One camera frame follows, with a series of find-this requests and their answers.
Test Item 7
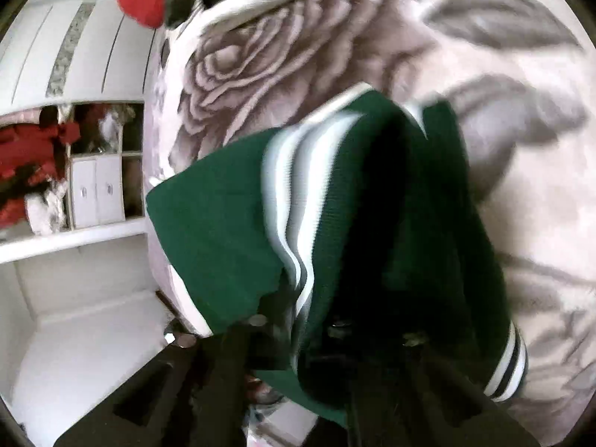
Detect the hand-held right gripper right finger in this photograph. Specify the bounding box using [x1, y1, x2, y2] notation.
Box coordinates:
[325, 320, 542, 447]

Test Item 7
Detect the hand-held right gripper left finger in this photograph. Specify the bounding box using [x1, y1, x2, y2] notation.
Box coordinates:
[53, 314, 282, 447]

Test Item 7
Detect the green and white varsity jacket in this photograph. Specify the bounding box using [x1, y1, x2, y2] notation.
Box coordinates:
[145, 81, 530, 429]

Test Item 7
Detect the red clothes pile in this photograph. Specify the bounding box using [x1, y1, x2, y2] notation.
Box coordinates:
[0, 121, 83, 230]

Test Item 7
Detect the white drawer box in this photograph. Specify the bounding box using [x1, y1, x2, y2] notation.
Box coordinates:
[70, 153, 127, 230]

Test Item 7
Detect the white cloth bundle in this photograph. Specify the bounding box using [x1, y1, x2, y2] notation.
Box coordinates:
[25, 181, 69, 236]

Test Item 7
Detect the pink grey floral blanket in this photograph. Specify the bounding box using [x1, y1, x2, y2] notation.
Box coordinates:
[143, 0, 593, 447]

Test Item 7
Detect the white wardrobe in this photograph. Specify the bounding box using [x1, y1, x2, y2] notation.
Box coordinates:
[0, 0, 187, 435]

